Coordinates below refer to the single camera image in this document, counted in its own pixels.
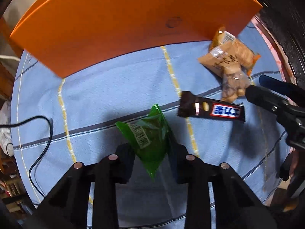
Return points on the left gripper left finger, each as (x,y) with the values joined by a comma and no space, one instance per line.
(66,205)

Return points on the peanut kraft bag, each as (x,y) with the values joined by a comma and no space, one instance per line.
(223,61)

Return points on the black carved wooden furniture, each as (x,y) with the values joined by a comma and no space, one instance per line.
(285,20)

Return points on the brown cracker packet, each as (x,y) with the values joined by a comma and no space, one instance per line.
(245,55)

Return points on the white plastic bag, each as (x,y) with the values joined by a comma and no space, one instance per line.
(5,134)

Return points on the orange cardboard box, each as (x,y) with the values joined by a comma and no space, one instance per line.
(70,35)

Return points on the green candy packet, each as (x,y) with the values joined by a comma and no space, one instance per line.
(147,137)

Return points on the snickers chocolate bar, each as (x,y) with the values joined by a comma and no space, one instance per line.
(191,105)

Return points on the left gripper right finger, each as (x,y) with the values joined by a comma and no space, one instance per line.
(235,204)

